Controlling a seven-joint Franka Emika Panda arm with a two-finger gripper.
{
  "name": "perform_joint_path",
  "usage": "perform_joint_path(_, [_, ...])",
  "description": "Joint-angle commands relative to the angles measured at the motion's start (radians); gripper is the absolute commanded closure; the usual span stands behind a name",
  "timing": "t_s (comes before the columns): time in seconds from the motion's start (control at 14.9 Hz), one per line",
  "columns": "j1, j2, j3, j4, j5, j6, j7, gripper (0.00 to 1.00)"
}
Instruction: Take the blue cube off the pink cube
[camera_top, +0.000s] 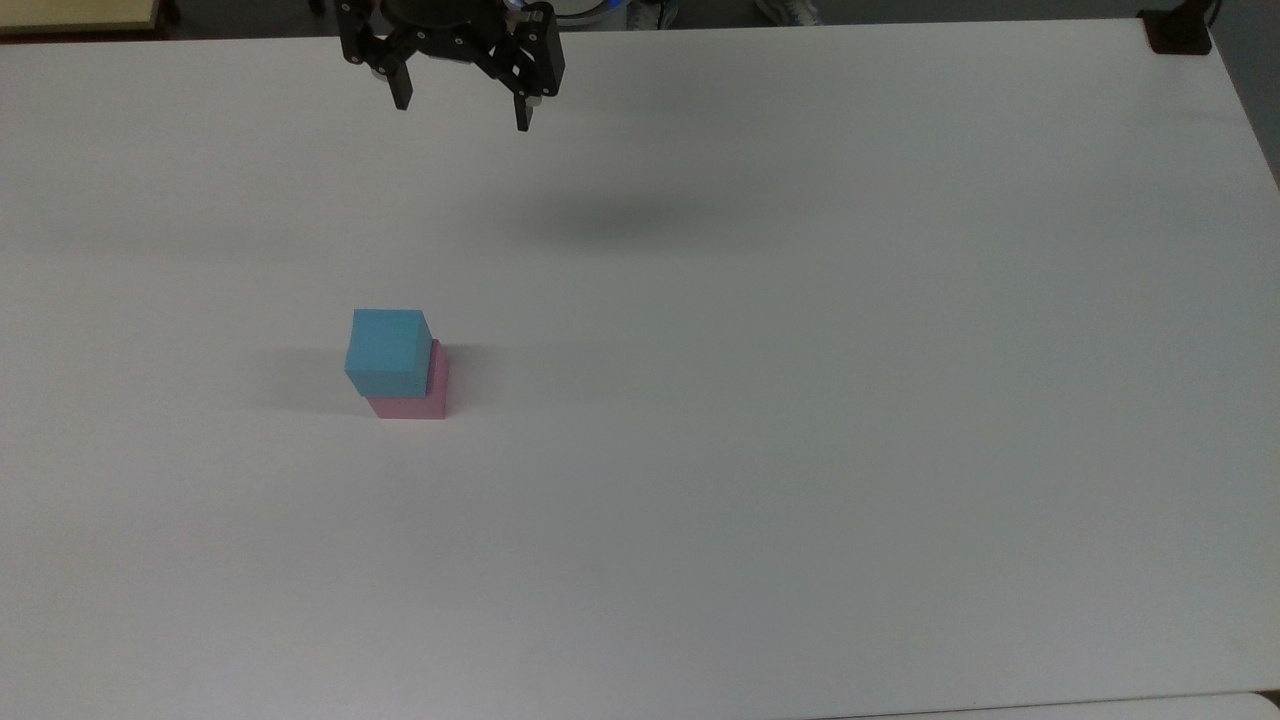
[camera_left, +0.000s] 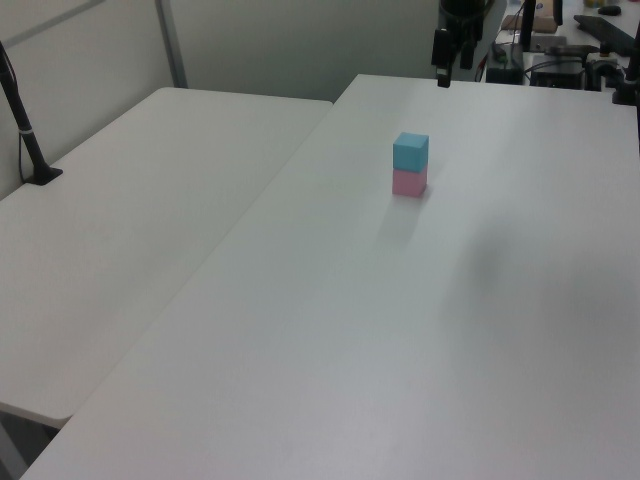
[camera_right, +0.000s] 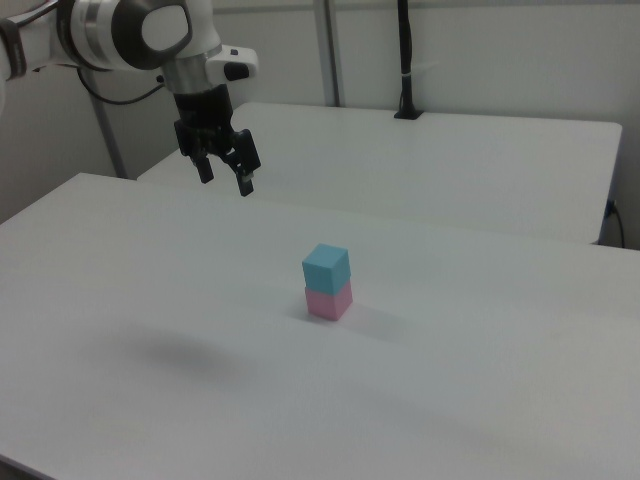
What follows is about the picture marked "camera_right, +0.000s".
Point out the black camera stand pole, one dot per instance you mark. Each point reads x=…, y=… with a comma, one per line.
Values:
x=406, y=60

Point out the blue cube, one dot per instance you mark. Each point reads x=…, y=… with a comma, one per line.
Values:
x=325, y=268

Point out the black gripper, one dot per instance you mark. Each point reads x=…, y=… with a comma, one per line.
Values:
x=202, y=112

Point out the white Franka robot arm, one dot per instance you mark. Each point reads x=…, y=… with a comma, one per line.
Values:
x=125, y=35

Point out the pink cube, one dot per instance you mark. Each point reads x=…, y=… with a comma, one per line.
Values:
x=327, y=304

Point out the white rear table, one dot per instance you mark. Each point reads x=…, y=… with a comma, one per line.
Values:
x=425, y=170

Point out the grey wall frame post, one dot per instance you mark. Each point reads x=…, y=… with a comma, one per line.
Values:
x=331, y=52
x=107, y=135

